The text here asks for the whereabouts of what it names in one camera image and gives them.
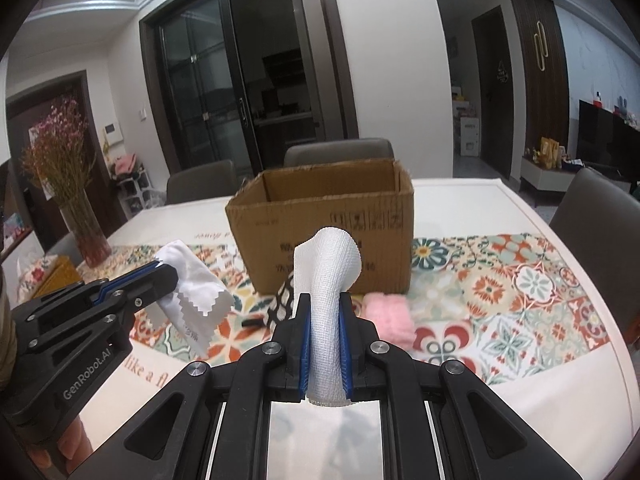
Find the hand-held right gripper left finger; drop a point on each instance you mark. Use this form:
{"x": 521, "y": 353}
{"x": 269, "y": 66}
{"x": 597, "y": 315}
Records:
{"x": 280, "y": 360}

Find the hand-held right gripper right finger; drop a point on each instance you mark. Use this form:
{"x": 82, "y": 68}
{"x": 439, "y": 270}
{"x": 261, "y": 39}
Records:
{"x": 370, "y": 360}

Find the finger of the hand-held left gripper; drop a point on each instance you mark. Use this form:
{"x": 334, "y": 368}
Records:
{"x": 135, "y": 272}
{"x": 150, "y": 292}

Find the light grey zigzag-edged cloth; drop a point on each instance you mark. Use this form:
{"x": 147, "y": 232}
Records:
{"x": 200, "y": 290}

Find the white gauze cloth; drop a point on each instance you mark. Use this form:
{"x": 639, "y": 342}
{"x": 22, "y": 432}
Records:
{"x": 325, "y": 280}

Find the brown cardboard box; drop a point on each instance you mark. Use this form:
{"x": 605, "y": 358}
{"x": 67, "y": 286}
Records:
{"x": 310, "y": 230}

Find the person's left hand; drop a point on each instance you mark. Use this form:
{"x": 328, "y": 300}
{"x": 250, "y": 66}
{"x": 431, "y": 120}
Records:
{"x": 60, "y": 445}

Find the pink fluffy scrunchie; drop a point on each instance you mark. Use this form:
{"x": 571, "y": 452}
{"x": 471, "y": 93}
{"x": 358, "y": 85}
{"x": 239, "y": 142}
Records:
{"x": 390, "y": 320}

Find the black white patterned pouch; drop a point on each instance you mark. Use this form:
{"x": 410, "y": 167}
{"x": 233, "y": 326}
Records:
{"x": 282, "y": 302}

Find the glass vase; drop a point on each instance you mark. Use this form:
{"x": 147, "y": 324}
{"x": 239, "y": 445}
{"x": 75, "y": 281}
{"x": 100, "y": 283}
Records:
{"x": 87, "y": 240}

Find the woven tissue box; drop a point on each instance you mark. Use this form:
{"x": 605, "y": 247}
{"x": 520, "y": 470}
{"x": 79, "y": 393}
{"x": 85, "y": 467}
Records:
{"x": 67, "y": 275}

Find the white shoe rack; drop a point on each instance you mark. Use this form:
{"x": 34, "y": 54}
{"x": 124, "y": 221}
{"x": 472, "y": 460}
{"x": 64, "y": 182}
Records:
{"x": 136, "y": 192}

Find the floral tissue pack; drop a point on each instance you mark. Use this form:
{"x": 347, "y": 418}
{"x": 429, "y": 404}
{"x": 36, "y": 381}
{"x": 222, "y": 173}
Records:
{"x": 35, "y": 272}

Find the grey dining chair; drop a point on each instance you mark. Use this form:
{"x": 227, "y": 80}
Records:
{"x": 595, "y": 210}
{"x": 200, "y": 185}
{"x": 340, "y": 152}

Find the dried flower bouquet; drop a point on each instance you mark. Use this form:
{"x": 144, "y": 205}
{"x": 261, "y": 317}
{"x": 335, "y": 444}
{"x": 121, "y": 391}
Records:
{"x": 55, "y": 155}

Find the dark brown wooden door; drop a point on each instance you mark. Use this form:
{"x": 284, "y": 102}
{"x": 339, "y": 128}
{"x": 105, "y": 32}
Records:
{"x": 80, "y": 95}

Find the glass sliding door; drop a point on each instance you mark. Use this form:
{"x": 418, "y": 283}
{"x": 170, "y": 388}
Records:
{"x": 200, "y": 70}

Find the white hallway box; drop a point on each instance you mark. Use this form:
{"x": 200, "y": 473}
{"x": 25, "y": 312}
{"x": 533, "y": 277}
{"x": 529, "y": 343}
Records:
{"x": 469, "y": 137}

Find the white low cabinet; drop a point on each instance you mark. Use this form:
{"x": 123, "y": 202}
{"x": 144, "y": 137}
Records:
{"x": 545, "y": 180}

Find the yellow gift bag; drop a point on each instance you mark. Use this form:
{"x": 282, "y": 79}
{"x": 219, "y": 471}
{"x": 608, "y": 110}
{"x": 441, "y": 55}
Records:
{"x": 549, "y": 152}

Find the dark hallway door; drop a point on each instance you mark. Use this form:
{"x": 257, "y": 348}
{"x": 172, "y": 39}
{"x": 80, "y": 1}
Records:
{"x": 492, "y": 100}

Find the white wall intercom panel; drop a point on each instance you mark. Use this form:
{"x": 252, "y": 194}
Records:
{"x": 113, "y": 133}

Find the white light switch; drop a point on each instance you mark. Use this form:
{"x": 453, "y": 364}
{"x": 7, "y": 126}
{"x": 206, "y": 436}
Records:
{"x": 142, "y": 113}

